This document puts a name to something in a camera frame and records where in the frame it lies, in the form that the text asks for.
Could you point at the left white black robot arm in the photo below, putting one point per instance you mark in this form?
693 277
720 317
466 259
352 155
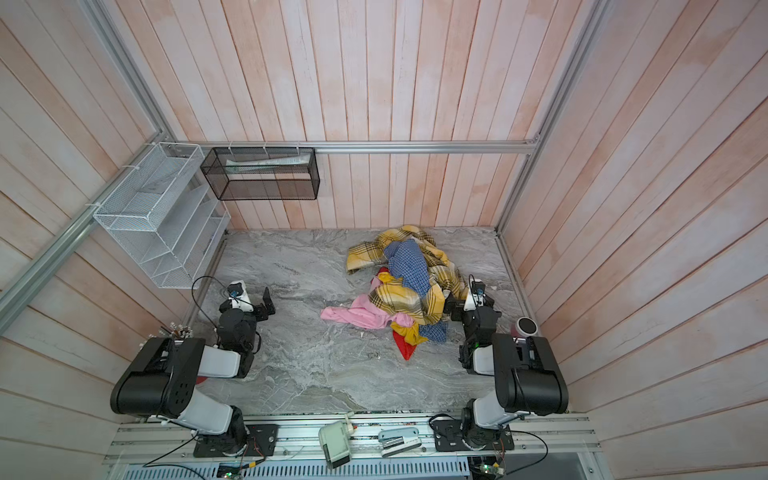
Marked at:
161 381

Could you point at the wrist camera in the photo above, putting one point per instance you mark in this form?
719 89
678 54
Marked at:
238 296
476 295

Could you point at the yellow plaid cloth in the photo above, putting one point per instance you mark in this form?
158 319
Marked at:
372 254

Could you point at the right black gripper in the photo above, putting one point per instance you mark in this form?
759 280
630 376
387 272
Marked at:
458 306

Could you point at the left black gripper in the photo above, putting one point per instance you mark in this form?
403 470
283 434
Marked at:
258 306

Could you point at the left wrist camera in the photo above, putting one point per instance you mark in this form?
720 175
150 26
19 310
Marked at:
238 296

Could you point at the red cloth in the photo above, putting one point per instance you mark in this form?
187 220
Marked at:
406 350

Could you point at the white green device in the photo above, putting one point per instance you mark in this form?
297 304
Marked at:
334 439

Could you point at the pink cloth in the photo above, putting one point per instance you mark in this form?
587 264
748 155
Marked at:
364 314

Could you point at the grey stapler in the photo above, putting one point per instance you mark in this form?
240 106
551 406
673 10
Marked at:
398 440

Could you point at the black mesh basket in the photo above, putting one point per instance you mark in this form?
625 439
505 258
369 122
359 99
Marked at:
262 173

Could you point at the horizontal aluminium rail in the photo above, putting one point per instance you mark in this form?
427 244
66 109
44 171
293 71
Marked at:
385 147

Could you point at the blue checkered shirt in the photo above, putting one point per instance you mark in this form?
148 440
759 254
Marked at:
407 263

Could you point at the pink cup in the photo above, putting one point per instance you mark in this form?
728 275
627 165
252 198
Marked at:
524 327

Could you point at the white wire mesh shelf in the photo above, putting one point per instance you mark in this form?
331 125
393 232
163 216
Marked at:
169 223

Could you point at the red pencil holder with pencils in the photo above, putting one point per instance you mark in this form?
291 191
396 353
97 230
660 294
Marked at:
176 331

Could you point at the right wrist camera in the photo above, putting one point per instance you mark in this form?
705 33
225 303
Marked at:
476 295

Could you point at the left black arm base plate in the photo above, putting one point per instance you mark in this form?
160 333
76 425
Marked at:
251 440

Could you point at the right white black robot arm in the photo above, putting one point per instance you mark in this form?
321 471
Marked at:
527 378

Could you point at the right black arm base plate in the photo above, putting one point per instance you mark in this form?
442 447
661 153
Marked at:
450 435

